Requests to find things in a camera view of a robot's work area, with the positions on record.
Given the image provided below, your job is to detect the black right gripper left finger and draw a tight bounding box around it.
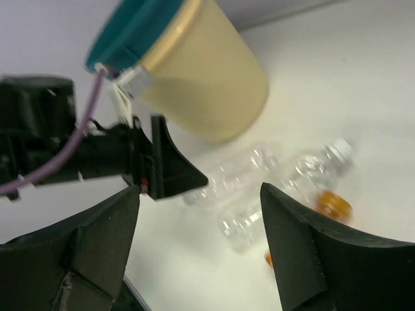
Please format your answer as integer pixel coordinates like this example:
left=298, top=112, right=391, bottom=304
left=1, top=186, right=140, bottom=311

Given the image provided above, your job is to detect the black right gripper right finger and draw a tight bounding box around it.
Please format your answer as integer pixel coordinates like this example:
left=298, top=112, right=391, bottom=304
left=260, top=183, right=414, bottom=310

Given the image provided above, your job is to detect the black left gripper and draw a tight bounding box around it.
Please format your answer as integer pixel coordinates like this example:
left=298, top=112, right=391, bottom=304
left=41, top=115, right=208, bottom=200

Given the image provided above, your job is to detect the cream bin with teal rim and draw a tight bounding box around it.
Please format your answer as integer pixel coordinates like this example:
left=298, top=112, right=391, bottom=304
left=85, top=1, right=268, bottom=143

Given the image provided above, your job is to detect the clear unlabelled plastic bottle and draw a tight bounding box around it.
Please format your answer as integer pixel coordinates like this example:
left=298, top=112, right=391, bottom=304
left=182, top=141, right=279, bottom=209

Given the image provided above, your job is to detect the small orange juice bottle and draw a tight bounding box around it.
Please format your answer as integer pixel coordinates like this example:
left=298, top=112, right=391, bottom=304
left=264, top=190, right=354, bottom=270

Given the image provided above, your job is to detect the clear crumpled bottle white cap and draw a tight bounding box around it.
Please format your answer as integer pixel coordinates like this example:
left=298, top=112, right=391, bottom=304
left=218, top=138, right=354, bottom=253

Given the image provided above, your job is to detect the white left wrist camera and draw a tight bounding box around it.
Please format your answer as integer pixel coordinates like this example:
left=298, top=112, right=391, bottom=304
left=108, top=65, right=153, bottom=128

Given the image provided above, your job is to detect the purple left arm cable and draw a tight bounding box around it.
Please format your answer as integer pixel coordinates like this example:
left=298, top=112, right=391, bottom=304
left=0, top=66, right=117, bottom=197

